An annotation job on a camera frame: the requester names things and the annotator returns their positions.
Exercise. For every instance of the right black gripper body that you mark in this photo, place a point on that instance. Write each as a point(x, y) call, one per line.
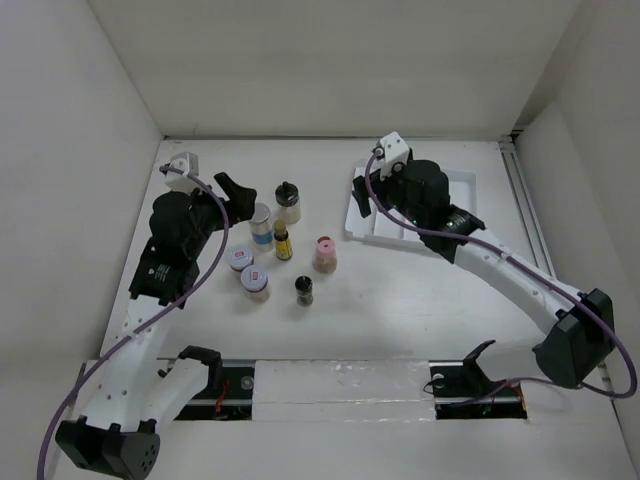
point(392, 193)

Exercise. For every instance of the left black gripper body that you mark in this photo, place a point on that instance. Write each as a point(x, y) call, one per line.
point(209, 217)

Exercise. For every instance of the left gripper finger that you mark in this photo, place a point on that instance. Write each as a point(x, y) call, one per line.
point(228, 186)
point(241, 203)

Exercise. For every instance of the silver lid blue label jar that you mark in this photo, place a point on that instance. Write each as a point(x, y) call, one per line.
point(261, 227)

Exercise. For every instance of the black knob lid jar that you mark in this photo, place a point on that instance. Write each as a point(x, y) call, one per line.
point(288, 200)

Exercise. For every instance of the yellow label small bottle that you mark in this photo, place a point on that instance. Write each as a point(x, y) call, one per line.
point(282, 241)

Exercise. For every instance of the pink lid spice jar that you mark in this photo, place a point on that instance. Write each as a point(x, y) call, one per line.
point(325, 259)

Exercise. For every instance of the black lid pepper jar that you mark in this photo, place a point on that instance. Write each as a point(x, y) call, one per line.
point(304, 290)

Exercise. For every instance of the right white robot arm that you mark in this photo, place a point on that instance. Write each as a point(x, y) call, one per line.
point(574, 323)

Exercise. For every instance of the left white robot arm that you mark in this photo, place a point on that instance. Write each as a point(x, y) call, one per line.
point(118, 432)

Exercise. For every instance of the rear red label lid jar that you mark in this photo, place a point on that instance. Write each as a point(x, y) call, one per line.
point(240, 257)

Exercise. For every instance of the red label lid jar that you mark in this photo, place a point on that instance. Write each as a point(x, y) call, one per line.
point(240, 257)
point(255, 282)

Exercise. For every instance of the front red label lid jar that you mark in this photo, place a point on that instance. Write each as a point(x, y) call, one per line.
point(255, 282)

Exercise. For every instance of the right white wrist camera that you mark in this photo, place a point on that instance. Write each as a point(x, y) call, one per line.
point(390, 150)

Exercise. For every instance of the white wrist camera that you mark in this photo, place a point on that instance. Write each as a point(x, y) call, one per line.
point(390, 150)
point(182, 164)

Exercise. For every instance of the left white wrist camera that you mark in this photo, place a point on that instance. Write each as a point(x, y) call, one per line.
point(182, 164)

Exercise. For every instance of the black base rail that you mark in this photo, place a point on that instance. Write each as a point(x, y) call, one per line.
point(377, 391)

